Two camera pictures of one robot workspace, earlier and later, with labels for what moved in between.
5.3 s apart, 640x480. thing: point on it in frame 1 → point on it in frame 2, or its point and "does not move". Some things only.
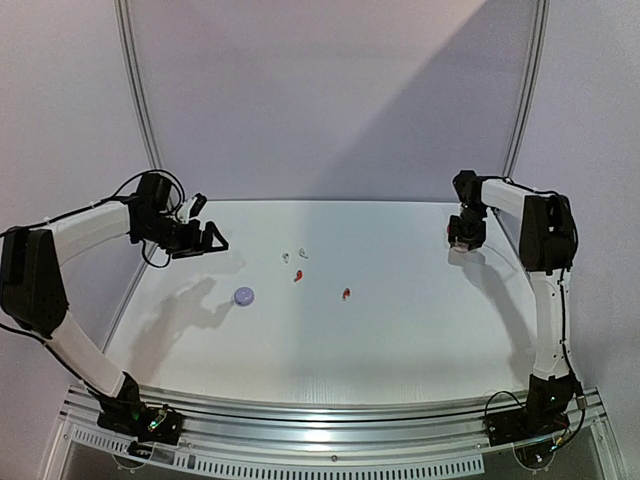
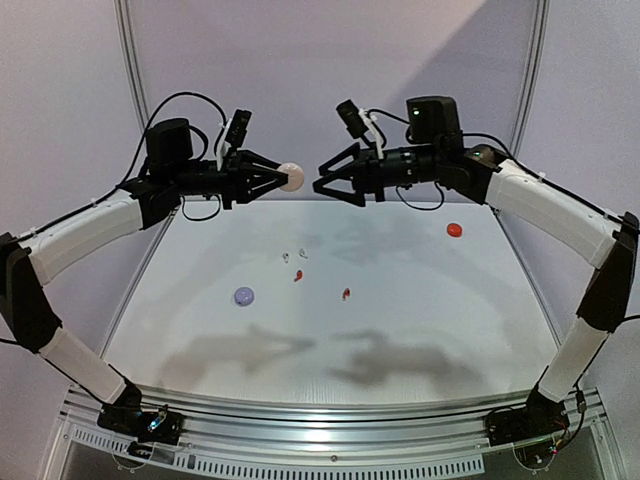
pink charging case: [461, 247] → [295, 176]
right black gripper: [465, 238] → [371, 173]
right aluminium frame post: [531, 89] does not move
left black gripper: [191, 245] → [238, 177]
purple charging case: [244, 296] does not move
